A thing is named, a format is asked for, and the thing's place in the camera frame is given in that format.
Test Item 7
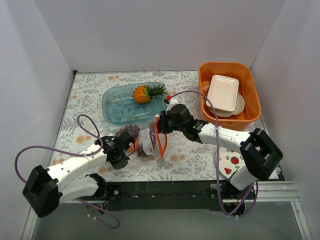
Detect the purple fake grape bunch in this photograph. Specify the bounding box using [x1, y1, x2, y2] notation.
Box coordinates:
[115, 122, 157, 158]

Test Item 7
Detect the clear zip top bag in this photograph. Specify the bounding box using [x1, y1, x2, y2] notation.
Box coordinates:
[114, 120, 168, 159]

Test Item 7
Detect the fake pineapple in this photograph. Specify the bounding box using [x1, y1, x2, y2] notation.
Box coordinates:
[132, 83, 167, 104]

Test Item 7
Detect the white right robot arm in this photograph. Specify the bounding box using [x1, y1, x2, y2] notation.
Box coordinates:
[156, 103, 283, 199]

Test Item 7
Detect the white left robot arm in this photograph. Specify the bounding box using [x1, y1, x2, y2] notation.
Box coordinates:
[22, 131, 135, 218]

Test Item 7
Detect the fake orange fruit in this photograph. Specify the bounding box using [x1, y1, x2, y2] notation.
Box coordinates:
[126, 141, 139, 153]

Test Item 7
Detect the teal transparent plastic tray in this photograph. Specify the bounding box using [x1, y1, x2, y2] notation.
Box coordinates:
[102, 82, 168, 125]

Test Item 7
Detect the white rectangular plate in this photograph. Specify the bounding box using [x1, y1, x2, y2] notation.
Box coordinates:
[207, 74, 239, 108]

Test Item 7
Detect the cream round plate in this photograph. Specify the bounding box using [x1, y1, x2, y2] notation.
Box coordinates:
[207, 92, 245, 118]

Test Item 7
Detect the watermelon pattern round plate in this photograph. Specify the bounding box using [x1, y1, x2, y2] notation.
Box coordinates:
[216, 147, 245, 180]

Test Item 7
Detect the orange plastic basket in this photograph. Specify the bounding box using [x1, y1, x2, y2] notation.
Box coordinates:
[198, 62, 262, 131]

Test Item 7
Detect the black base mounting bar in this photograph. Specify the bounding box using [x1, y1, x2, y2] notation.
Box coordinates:
[84, 179, 248, 217]

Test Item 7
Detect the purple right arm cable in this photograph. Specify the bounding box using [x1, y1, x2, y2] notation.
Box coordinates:
[166, 91, 258, 216]

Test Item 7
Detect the aluminium frame rail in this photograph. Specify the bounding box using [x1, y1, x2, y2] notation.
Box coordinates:
[249, 181, 313, 240]

